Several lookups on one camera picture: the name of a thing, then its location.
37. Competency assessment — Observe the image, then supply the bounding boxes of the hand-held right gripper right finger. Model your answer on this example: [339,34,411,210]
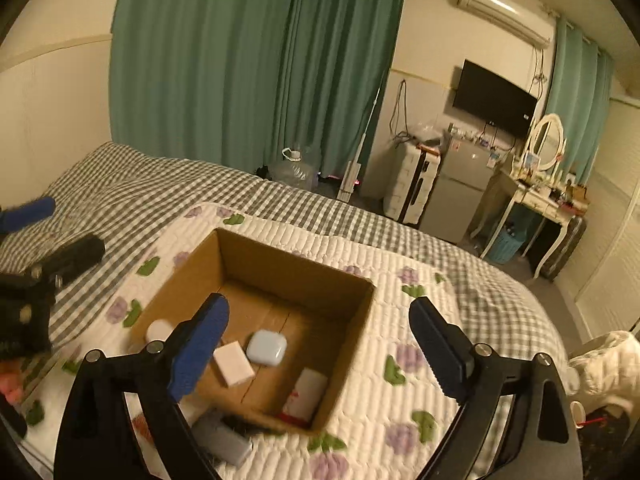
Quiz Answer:
[408,296,585,480]

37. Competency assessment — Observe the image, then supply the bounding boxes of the white stick mop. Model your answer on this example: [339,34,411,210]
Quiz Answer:
[337,85,384,204]

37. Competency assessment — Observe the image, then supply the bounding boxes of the white suitcase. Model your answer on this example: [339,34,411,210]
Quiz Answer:
[384,142,443,226]

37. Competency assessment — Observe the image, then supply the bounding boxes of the grey small refrigerator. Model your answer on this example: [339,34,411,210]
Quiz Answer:
[420,139,502,246]

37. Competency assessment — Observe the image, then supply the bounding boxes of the white dressing table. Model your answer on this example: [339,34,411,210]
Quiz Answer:
[470,166,577,281]

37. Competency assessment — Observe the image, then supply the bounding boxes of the pink object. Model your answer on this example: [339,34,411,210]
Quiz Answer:
[0,367,32,407]

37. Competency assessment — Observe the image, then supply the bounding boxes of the large clear water bottle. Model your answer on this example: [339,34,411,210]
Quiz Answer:
[267,147,319,192]

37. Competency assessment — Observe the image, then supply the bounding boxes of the wide green curtain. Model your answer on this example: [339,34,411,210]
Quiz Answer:
[109,0,411,183]

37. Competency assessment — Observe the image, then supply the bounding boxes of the white air conditioner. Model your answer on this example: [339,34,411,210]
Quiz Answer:
[457,0,557,51]

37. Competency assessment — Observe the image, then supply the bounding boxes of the white quilted garment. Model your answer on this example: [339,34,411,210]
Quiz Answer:
[567,331,640,413]

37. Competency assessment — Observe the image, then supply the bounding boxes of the brown cardboard box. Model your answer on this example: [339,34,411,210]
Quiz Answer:
[120,227,377,435]

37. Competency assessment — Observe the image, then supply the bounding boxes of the white round container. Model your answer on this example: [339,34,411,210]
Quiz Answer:
[146,320,176,343]

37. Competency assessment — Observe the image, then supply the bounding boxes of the grey rectangular case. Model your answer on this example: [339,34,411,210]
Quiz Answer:
[192,412,253,466]

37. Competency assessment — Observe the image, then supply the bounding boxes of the narrow green curtain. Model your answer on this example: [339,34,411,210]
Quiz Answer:
[542,15,615,187]

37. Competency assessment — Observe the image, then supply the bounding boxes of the dark suitcase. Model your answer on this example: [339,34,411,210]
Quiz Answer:
[540,215,589,282]

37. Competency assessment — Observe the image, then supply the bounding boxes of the black wall television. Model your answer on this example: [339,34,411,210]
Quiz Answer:
[452,59,539,139]

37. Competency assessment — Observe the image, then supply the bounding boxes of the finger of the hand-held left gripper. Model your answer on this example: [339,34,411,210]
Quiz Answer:
[29,236,107,287]
[0,196,57,234]

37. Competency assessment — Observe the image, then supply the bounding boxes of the white oval vanity mirror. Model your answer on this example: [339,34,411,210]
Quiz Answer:
[527,114,567,172]

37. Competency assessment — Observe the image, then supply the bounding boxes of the white and red box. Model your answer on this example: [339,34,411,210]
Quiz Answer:
[280,367,330,427]

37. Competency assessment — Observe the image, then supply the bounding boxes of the blue plastic basket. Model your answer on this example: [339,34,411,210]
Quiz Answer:
[487,232,524,265]

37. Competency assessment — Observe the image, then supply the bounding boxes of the light blue earbud case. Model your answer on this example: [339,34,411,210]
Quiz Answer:
[246,330,287,364]

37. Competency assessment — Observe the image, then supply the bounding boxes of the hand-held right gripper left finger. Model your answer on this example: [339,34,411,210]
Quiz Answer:
[54,292,231,480]

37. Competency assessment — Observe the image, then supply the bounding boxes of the small white rectangular box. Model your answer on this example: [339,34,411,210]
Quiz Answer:
[213,341,256,387]

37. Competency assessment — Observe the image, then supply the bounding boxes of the floral quilted mat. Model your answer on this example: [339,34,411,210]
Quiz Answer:
[20,202,506,480]

